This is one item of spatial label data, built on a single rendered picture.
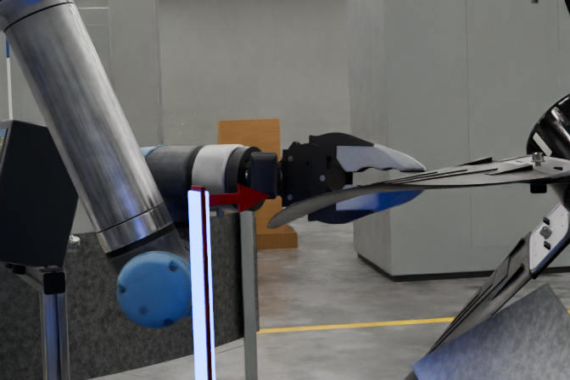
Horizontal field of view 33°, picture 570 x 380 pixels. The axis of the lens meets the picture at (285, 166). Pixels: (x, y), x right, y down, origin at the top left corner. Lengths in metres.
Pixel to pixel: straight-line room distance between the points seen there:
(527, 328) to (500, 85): 6.32
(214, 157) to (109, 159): 0.14
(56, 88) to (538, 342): 0.51
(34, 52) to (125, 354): 1.86
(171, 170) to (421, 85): 6.02
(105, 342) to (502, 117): 4.94
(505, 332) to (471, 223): 6.26
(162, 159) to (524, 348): 0.44
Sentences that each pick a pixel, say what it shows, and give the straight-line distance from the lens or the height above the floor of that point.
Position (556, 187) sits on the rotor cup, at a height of 1.17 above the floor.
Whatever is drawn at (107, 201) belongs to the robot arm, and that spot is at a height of 1.17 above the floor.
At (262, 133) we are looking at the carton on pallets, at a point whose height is 1.09.
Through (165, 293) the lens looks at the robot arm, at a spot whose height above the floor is 1.08.
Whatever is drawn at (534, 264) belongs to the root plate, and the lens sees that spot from 1.02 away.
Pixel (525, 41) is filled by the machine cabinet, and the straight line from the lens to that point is 7.29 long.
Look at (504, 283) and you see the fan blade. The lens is 1.03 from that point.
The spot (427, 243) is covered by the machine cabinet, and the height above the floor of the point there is 0.28.
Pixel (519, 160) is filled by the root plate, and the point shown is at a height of 1.19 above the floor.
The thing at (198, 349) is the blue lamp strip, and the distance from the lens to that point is 0.79.
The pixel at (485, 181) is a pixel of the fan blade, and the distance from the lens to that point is 0.83.
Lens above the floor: 1.25
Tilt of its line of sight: 3 degrees down
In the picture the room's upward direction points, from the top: 2 degrees counter-clockwise
